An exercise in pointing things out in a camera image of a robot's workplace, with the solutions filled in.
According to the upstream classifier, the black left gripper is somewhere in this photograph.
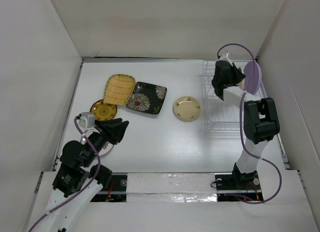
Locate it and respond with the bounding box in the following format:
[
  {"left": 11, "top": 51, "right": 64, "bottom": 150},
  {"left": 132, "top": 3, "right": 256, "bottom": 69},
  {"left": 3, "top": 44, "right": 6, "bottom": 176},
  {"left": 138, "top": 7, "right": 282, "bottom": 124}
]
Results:
[{"left": 82, "top": 117, "right": 129, "bottom": 166}]

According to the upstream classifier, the yellow brown rimmed round plate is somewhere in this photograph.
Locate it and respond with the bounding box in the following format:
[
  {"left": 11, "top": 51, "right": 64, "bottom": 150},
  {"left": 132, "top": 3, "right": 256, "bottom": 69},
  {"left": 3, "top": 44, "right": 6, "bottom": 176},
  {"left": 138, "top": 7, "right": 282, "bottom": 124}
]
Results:
[{"left": 90, "top": 99, "right": 118, "bottom": 122}]

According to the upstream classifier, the purple round plate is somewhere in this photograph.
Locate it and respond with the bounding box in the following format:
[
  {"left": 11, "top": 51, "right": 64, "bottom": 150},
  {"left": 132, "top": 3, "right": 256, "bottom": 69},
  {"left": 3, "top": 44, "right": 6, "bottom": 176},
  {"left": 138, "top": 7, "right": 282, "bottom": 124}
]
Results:
[{"left": 243, "top": 61, "right": 262, "bottom": 95}]

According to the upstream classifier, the white plate with red pattern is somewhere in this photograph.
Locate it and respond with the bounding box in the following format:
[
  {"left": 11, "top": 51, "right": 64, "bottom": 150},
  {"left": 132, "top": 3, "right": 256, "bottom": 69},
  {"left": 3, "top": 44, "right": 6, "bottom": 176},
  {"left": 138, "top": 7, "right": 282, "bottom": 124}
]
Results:
[{"left": 79, "top": 136, "right": 114, "bottom": 158}]

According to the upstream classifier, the yellow bamboo pattern tray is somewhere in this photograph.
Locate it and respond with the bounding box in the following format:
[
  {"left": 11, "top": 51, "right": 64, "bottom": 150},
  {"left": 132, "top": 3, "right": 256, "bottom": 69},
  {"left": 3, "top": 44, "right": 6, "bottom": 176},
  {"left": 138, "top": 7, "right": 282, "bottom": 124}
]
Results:
[{"left": 103, "top": 74, "right": 136, "bottom": 106}]

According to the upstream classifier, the black square floral plate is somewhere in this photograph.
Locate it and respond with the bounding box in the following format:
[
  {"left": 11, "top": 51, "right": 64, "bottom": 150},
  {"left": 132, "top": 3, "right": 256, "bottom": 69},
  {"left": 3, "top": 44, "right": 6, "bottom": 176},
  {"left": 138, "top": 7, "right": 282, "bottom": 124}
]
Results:
[{"left": 126, "top": 81, "right": 168, "bottom": 115}]

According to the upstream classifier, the cream plate with red flowers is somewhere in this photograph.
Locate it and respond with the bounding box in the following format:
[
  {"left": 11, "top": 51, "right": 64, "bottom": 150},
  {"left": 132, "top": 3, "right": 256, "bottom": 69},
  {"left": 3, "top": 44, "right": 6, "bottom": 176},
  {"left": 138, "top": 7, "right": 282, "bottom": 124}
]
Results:
[{"left": 173, "top": 96, "right": 202, "bottom": 122}]

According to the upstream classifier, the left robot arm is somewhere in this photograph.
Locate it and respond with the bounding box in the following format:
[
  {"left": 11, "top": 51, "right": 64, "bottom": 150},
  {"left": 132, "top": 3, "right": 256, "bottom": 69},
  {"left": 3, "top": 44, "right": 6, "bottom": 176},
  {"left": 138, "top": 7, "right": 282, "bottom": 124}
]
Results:
[{"left": 29, "top": 112, "right": 129, "bottom": 232}]

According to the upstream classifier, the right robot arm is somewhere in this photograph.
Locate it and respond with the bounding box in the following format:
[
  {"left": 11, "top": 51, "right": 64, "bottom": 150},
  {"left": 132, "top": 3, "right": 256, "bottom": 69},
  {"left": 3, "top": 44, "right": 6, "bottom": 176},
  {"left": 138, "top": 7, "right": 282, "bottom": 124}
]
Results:
[{"left": 211, "top": 60, "right": 280, "bottom": 190}]

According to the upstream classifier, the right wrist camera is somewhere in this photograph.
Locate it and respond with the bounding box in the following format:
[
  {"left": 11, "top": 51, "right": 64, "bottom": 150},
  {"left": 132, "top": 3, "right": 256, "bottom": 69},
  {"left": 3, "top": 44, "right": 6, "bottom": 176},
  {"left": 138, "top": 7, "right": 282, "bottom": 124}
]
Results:
[{"left": 218, "top": 51, "right": 232, "bottom": 64}]

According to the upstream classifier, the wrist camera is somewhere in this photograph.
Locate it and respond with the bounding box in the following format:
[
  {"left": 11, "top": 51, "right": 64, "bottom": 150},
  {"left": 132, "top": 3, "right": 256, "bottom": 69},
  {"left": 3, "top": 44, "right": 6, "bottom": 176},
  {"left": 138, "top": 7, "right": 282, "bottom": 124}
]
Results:
[
  {"left": 78, "top": 112, "right": 98, "bottom": 132},
  {"left": 218, "top": 51, "right": 232, "bottom": 64}
]

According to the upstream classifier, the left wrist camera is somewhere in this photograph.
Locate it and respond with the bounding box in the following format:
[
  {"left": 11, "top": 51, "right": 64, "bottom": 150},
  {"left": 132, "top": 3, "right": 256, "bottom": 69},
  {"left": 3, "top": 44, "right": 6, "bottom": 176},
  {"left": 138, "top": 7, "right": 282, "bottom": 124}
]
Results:
[{"left": 78, "top": 112, "right": 98, "bottom": 132}]

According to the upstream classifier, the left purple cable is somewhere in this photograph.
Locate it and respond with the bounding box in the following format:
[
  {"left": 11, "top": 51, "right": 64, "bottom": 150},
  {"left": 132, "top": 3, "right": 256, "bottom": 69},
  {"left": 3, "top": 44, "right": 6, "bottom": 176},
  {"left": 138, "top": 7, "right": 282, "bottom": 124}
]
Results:
[{"left": 27, "top": 116, "right": 102, "bottom": 232}]

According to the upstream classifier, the white wire dish rack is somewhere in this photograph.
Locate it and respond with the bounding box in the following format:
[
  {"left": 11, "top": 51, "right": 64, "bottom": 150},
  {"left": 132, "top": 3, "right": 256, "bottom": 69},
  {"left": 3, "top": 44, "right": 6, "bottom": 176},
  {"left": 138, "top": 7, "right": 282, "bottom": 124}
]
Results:
[{"left": 201, "top": 60, "right": 266, "bottom": 132}]

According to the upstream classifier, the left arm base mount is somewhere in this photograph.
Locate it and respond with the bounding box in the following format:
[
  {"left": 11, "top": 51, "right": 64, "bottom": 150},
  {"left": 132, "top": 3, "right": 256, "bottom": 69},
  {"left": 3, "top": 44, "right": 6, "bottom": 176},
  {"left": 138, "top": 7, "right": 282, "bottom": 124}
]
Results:
[{"left": 91, "top": 173, "right": 128, "bottom": 203}]

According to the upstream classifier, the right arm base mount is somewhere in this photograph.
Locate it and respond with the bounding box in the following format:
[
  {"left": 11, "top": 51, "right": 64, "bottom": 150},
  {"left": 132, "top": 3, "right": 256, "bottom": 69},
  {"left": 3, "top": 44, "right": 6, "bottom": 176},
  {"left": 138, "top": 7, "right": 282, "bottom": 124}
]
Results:
[{"left": 210, "top": 173, "right": 264, "bottom": 202}]

